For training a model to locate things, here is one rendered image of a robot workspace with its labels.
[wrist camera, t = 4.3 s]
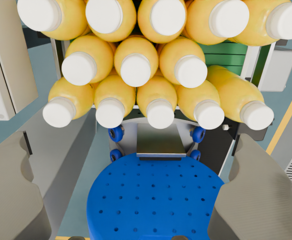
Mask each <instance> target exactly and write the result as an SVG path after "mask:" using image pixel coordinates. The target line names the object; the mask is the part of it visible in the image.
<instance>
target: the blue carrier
mask: <svg viewBox="0 0 292 240"><path fill-rule="evenodd" d="M223 184H225V183H224V182H223V180H222V179H221V178H220V177H219V176H218V175H217V174H216V173H215V172H214V171H212V170H211V169H210V168H208V167H207V166H206V165H204V164H203V163H201V162H199V161H197V160H195V159H193V158H191V157H188V156H186V157H182V158H181V160H140V159H139V157H136V152H135V153H132V154H129V155H126V156H123V157H121V158H119V159H117V160H116V161H114V162H113V163H111V164H110V165H108V166H107V167H106V168H105V169H104V170H103V171H102V172H101V173H100V174H99V175H98V177H97V178H96V180H95V181H94V183H93V185H92V187H91V189H90V192H89V194H88V198H87V205H86V216H87V223H88V229H89V234H90V240H171V239H172V237H173V236H176V235H184V236H186V237H187V238H188V239H189V240H210V238H209V236H208V233H207V229H208V225H209V222H210V218H211V214H212V211H213V207H214V204H215V201H216V198H217V196H218V193H219V190H220V188H221V186H222V185H223Z"/></svg>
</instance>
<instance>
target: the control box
mask: <svg viewBox="0 0 292 240"><path fill-rule="evenodd" d="M38 96H39V95H38V91H37V87H36V83H35V79H34V75H33V71H32V67H31V63H30V58H29V54H28V49H27V45H26V41H25V37H24V33H23V29H22V25H21V21H20V16H19V14H18V9H17V4H16V0H0V120H10V119H11V118H12V117H14V116H15V114H16V113H18V112H20V111H21V110H22V109H23V108H25V107H26V106H28V105H29V104H30V103H31V102H33V101H34V100H35V99H37V98H38Z"/></svg>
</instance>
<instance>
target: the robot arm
mask: <svg viewBox="0 0 292 240"><path fill-rule="evenodd" d="M30 155H32V150H31V147H30V143H29V140H28V136H27V133H26V131H16V132H14V133H13V134H11V135H10V136H9V137H8V138H6V139H5V140H4V141H3V142H2V143H0V240H49V238H50V237H51V233H52V230H51V226H50V222H49V218H48V215H47V212H46V209H45V206H44V203H43V199H42V196H41V193H40V189H39V187H38V185H36V184H34V183H32V181H33V179H34V175H33V172H32V168H31V165H30V161H29V157H30ZM232 156H233V157H234V160H233V163H232V167H231V170H230V173H229V176H228V179H229V181H230V182H228V183H226V184H223V185H222V186H221V188H220V190H219V193H218V196H217V198H216V201H215V204H214V207H213V211H212V214H211V218H210V222H209V225H208V229H207V233H208V236H209V238H210V240H292V181H291V179H290V178H289V176H288V175H287V174H286V172H285V171H284V170H283V169H282V167H281V166H280V165H279V164H278V163H277V162H276V161H275V160H274V159H273V158H272V157H271V156H270V155H269V154H268V153H267V152H266V151H265V150H264V149H263V148H262V147H261V146H260V145H259V144H258V143H256V142H255V141H254V140H253V139H252V138H251V137H250V136H249V135H248V134H245V133H242V134H240V133H238V135H237V138H236V141H235V144H234V148H233V151H232Z"/></svg>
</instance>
